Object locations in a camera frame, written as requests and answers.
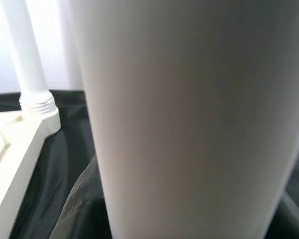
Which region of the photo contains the black fabric table cover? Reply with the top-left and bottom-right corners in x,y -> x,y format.
0,89 -> 299,239

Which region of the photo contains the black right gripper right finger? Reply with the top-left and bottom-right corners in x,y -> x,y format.
276,206 -> 299,239

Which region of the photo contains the white plastic children table top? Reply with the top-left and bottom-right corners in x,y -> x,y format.
0,109 -> 62,197

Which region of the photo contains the white plastic screw-in table leg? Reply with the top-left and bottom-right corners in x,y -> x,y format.
1,0 -> 58,117
72,0 -> 299,239

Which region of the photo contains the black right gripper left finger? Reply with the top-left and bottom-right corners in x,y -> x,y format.
61,156 -> 113,239

